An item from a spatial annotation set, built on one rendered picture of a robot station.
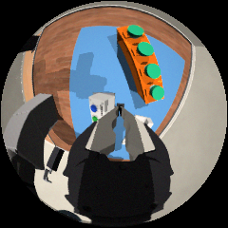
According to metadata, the green round cap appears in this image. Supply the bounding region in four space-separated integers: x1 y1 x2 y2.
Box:
137 42 154 57
127 25 144 38
144 64 161 79
150 85 164 100

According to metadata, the orange test tube rack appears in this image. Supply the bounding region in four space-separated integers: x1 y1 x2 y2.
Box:
117 27 163 104

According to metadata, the blue flat mat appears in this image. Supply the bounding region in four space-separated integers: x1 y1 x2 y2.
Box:
69 26 185 160

